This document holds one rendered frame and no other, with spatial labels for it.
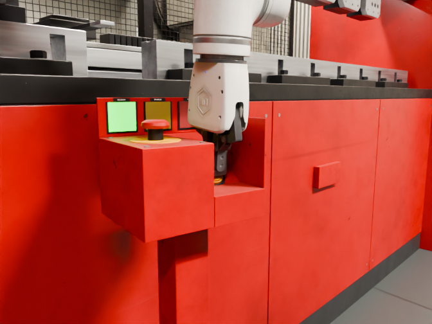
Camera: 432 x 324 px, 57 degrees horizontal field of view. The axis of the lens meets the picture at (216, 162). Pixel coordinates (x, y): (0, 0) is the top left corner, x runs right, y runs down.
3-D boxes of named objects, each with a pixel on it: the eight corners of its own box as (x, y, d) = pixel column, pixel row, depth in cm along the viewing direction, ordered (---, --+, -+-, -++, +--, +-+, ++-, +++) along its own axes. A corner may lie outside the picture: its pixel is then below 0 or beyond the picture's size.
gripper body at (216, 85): (181, 51, 60) (179, 125, 63) (220, 51, 52) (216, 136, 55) (222, 54, 65) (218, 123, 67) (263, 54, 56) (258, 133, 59)
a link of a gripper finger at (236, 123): (225, 84, 57) (208, 107, 61) (245, 130, 55) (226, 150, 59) (232, 84, 58) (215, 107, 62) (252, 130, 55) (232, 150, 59)
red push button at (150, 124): (148, 147, 54) (148, 120, 53) (136, 144, 57) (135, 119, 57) (175, 144, 56) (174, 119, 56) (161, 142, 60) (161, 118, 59)
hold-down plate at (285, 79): (281, 84, 121) (281, 74, 120) (267, 85, 124) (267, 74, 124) (330, 86, 142) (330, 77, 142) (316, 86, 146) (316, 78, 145)
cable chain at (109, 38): (109, 45, 128) (108, 32, 127) (99, 47, 132) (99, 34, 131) (206, 55, 159) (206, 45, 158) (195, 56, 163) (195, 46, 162)
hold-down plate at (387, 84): (384, 88, 178) (385, 81, 177) (372, 88, 181) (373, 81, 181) (407, 89, 199) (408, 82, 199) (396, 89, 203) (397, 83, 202)
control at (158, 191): (144, 243, 50) (140, 98, 47) (101, 213, 63) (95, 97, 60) (265, 216, 61) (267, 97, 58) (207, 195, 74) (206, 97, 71)
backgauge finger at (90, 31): (82, 27, 84) (81, 2, 83) (31, 38, 102) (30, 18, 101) (130, 33, 93) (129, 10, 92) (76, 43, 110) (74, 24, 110)
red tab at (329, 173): (318, 189, 127) (319, 167, 126) (312, 188, 128) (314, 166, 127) (340, 181, 138) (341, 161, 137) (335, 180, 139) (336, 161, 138)
